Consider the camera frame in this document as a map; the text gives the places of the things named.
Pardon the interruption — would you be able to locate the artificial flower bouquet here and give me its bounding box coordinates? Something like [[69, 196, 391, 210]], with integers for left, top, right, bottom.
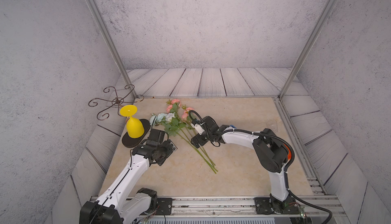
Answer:
[[150, 99, 218, 174]]

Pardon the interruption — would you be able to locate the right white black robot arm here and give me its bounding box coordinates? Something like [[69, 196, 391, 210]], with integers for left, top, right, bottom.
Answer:
[[190, 116, 294, 204]]

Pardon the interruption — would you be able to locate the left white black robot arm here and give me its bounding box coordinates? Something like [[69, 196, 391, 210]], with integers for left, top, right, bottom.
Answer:
[[79, 129, 177, 224]]

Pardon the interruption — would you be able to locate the yellow plastic goblet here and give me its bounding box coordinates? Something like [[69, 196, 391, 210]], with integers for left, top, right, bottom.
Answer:
[[120, 105, 145, 138]]

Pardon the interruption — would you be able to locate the black oval tray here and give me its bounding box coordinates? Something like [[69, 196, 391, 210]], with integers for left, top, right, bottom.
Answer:
[[121, 119, 151, 148]]

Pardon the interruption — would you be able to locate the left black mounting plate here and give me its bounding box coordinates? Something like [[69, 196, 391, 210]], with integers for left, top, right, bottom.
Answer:
[[144, 198, 173, 216]]

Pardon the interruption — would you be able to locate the black mounting plate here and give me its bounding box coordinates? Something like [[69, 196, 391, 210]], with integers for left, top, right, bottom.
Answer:
[[144, 198, 173, 216], [254, 195, 301, 215]]

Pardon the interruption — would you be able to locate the wrought iron scroll stand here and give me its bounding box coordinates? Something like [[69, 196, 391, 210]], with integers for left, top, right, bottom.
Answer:
[[88, 85, 145, 121]]

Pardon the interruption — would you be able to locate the orange plastic bowl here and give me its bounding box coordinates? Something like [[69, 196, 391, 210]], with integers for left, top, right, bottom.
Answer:
[[284, 145, 292, 162]]

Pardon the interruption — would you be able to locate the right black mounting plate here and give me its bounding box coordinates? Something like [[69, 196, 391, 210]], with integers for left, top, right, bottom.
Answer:
[[254, 195, 301, 215]]

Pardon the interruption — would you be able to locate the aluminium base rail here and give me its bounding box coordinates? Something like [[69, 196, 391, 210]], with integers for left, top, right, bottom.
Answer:
[[131, 195, 350, 224]]

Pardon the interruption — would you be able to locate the left aluminium frame post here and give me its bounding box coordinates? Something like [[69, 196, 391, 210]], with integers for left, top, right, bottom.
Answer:
[[85, 0, 132, 86]]

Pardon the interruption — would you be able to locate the aluminium frame post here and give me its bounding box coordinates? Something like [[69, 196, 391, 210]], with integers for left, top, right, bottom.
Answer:
[[278, 0, 338, 100], [85, 0, 132, 86]]

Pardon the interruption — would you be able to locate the right aluminium frame post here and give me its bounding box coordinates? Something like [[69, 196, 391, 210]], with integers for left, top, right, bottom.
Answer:
[[278, 0, 338, 100]]

